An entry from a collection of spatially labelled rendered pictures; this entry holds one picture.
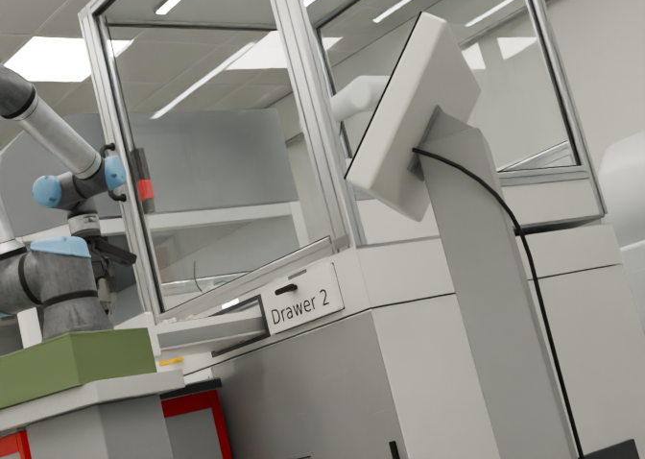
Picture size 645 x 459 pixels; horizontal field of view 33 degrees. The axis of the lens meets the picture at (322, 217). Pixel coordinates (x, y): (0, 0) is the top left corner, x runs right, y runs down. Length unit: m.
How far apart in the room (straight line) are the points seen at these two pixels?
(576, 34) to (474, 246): 4.21
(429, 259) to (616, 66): 3.44
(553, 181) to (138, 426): 1.37
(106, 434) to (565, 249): 1.38
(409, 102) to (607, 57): 4.19
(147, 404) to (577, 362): 1.17
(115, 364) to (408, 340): 0.69
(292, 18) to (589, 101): 3.56
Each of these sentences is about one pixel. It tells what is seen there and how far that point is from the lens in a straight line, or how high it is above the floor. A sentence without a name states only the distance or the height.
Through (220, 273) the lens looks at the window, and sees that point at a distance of 2.99.
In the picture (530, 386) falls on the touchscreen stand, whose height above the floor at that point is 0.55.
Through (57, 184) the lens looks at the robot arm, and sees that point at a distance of 2.67.
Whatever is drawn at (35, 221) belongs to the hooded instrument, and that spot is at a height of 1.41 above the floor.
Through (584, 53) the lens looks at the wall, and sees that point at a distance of 6.07.
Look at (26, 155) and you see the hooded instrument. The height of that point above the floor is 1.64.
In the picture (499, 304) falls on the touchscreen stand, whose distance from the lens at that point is 1.95.
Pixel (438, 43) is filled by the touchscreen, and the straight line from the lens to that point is 1.86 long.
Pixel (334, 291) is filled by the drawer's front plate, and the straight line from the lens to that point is 2.55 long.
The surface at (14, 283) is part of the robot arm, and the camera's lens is 2.40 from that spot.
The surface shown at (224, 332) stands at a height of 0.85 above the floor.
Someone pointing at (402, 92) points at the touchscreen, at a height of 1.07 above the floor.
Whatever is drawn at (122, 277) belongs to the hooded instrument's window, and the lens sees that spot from 3.75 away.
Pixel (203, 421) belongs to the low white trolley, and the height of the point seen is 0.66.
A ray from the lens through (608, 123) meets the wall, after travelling 5.98.
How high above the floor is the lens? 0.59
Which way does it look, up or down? 10 degrees up
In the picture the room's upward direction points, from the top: 14 degrees counter-clockwise
